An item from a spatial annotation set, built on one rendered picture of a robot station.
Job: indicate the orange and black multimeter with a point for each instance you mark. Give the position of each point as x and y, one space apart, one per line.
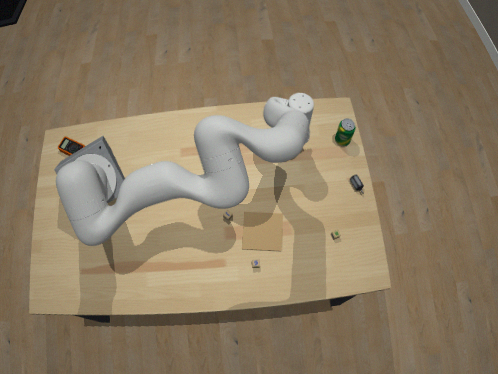
69 146

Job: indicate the green soda can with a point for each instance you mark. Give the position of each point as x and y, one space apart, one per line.
345 132

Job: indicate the tan square mat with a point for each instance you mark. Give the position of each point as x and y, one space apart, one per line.
262 231

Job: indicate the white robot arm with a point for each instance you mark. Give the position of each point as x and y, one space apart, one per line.
224 184

